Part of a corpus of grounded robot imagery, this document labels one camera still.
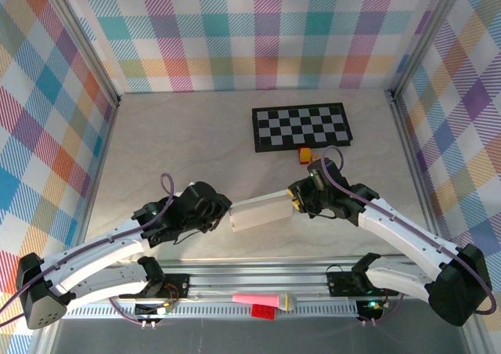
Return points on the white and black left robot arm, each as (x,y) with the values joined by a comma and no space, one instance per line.
(98,252)

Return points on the aluminium side rail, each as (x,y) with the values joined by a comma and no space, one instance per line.
(415,162)

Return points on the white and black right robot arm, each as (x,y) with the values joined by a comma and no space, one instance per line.
(399,225)

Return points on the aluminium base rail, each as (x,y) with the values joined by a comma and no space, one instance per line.
(254,277)

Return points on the red and yellow toy block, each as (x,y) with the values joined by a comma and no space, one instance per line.
(304,155)

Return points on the red toy brick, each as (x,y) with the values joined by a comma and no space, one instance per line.
(263,311)

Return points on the black and grey chessboard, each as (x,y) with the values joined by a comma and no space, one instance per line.
(301,127)

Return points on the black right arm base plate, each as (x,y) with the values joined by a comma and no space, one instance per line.
(340,283)

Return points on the aluminium frame post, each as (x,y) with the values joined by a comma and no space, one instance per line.
(424,37)
(84,44)

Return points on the white paper box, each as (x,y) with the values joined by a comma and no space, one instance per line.
(260,213)

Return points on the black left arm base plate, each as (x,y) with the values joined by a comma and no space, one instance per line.
(176,285)

